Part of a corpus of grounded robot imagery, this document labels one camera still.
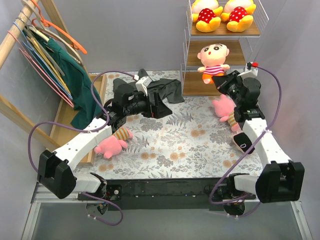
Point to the yellow frog plush small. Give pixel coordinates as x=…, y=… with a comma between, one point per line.
x=237, y=14

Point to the black-haired doll striped shirt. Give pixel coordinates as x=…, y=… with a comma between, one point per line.
x=213, y=59

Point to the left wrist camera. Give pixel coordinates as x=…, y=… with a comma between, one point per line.
x=142, y=83

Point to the orange hanger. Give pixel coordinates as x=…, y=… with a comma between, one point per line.
x=55, y=22

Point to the yellow frog plush big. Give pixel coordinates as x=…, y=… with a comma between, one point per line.
x=206, y=15

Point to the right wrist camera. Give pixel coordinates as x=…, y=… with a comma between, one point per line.
x=250, y=70

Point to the blue hanger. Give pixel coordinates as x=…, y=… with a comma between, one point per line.
x=38, y=59

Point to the beige hanger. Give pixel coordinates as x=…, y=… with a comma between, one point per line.
x=52, y=33

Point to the dark grey cloth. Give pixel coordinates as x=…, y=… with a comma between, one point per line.
x=165, y=83

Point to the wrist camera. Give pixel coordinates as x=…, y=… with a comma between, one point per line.
x=142, y=83
x=250, y=70

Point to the yellow hanger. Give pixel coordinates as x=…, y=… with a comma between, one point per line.
x=50, y=62

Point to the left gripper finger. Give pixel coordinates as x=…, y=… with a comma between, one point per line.
x=160, y=110
x=157, y=99

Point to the pink pig plush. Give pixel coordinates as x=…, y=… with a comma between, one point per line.
x=224, y=109
x=114, y=144

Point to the wooden clothes rack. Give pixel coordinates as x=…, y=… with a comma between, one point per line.
x=27, y=91

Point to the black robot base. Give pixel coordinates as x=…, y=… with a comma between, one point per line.
x=169, y=193

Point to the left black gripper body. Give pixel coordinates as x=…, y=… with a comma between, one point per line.
x=152, y=104

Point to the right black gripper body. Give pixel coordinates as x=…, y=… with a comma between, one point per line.
x=227, y=83

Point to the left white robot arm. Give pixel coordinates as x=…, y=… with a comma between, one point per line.
x=55, y=168

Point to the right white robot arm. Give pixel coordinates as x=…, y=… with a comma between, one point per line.
x=281, y=179

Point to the grey hanger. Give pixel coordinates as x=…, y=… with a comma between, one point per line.
x=32, y=33

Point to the green shirt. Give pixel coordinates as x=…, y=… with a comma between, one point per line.
x=84, y=97

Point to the pink hanger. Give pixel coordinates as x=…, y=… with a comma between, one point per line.
x=42, y=73

